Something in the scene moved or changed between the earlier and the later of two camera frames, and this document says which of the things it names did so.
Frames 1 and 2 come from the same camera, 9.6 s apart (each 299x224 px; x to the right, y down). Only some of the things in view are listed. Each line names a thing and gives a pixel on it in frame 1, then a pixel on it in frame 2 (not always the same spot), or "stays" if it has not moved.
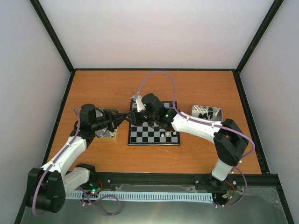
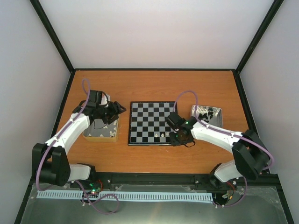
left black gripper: (114, 118) to (116, 110)
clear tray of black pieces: (208, 113) stays
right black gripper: (134, 122) to (174, 142)
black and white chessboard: (143, 134) stays
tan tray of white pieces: (105, 135) stays
